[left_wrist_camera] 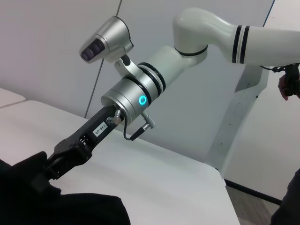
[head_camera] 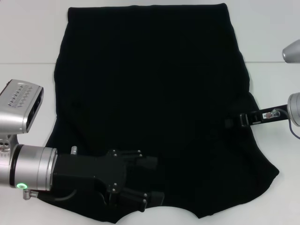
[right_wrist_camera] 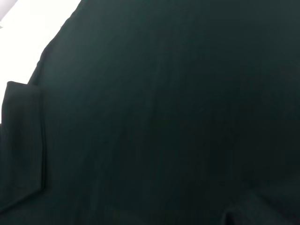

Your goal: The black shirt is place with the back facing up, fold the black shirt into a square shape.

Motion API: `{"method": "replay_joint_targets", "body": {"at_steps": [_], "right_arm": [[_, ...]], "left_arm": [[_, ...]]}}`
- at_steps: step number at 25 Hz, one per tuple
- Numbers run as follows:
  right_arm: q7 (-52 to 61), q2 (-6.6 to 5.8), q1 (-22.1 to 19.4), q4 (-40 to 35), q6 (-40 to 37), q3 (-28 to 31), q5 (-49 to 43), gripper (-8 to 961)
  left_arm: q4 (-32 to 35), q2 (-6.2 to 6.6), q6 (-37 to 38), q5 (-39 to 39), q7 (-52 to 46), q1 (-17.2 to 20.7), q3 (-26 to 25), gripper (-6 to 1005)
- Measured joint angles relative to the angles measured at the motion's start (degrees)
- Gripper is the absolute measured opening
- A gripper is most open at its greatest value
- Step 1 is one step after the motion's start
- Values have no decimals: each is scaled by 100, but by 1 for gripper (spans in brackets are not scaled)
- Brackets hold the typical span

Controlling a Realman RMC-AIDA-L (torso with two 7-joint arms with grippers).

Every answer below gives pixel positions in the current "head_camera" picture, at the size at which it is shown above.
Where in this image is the right arm cable with plug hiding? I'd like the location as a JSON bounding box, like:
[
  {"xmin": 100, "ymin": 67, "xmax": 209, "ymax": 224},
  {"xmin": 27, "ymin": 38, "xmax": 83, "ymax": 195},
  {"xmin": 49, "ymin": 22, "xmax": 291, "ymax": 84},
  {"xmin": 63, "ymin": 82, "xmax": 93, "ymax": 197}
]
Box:
[{"xmin": 264, "ymin": 109, "xmax": 300, "ymax": 139}]

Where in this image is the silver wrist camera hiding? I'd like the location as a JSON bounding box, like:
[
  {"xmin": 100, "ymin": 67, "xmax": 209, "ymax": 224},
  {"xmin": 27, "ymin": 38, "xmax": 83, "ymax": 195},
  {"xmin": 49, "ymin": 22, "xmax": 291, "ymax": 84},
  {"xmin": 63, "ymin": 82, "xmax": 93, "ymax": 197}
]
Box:
[
  {"xmin": 0, "ymin": 79, "xmax": 45, "ymax": 134},
  {"xmin": 282, "ymin": 39, "xmax": 300, "ymax": 64}
]

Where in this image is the left arm cable with plug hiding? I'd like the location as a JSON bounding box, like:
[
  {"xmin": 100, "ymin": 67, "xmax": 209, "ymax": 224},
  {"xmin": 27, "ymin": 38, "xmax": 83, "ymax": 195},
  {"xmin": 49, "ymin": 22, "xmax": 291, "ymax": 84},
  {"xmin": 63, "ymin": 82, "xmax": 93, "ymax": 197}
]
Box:
[{"xmin": 22, "ymin": 188, "xmax": 78, "ymax": 201}]

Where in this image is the black t-shirt with FREE print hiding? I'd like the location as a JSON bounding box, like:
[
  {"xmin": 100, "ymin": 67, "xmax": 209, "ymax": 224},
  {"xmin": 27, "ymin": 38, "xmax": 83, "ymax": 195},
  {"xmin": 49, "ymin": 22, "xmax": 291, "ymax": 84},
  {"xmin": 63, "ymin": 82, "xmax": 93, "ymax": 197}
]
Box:
[{"xmin": 38, "ymin": 2, "xmax": 280, "ymax": 225}]

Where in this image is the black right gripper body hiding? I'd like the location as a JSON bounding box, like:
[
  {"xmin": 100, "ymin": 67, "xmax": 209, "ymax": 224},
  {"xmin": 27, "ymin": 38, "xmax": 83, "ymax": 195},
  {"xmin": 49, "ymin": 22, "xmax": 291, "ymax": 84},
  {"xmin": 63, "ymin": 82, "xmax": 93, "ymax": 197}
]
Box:
[{"xmin": 259, "ymin": 105, "xmax": 290, "ymax": 124}]

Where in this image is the arm cable with plug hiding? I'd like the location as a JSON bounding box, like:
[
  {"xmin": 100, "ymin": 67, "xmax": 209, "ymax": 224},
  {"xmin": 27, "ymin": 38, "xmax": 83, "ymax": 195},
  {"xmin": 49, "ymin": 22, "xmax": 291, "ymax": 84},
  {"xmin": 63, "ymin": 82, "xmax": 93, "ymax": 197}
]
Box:
[
  {"xmin": 22, "ymin": 188, "xmax": 78, "ymax": 201},
  {"xmin": 264, "ymin": 109, "xmax": 300, "ymax": 139}
]

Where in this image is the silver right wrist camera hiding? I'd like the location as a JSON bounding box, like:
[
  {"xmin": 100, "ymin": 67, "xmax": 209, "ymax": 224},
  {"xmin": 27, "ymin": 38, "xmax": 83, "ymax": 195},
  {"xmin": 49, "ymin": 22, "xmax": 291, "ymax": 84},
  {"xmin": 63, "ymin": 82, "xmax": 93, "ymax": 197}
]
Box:
[{"xmin": 282, "ymin": 39, "xmax": 300, "ymax": 64}]

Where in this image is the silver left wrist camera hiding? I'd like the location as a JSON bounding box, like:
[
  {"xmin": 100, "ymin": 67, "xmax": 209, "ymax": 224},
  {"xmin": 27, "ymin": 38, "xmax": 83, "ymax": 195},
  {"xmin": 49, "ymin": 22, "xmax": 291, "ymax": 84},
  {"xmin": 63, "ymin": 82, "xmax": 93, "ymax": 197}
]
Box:
[{"xmin": 0, "ymin": 79, "xmax": 45, "ymax": 134}]

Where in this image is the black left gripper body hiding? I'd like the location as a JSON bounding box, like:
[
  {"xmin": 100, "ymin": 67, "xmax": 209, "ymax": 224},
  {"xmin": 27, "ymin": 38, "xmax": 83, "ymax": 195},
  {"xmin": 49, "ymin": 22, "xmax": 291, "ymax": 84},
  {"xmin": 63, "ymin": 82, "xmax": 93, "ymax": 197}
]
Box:
[{"xmin": 52, "ymin": 151, "xmax": 127, "ymax": 204}]

